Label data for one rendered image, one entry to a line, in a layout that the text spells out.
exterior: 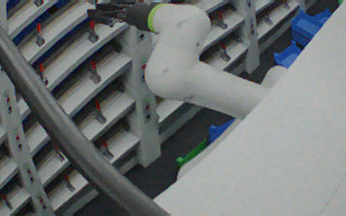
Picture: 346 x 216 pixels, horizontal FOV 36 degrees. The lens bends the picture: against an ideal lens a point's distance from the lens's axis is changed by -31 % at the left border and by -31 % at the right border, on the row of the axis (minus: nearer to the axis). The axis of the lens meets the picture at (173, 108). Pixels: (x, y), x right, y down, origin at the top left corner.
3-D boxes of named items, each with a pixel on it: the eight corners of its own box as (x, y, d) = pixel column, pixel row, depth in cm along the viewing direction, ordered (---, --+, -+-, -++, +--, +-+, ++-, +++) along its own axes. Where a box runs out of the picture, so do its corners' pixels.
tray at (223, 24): (243, 23, 299) (248, 7, 287) (152, 92, 267) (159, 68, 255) (209, -2, 304) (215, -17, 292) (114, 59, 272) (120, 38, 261)
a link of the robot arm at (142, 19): (169, -4, 168) (144, 10, 163) (179, 28, 175) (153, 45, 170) (152, -7, 172) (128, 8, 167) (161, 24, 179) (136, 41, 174)
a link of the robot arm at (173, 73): (266, 86, 183) (285, 93, 173) (255, 127, 183) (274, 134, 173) (147, 40, 166) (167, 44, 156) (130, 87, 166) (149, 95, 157)
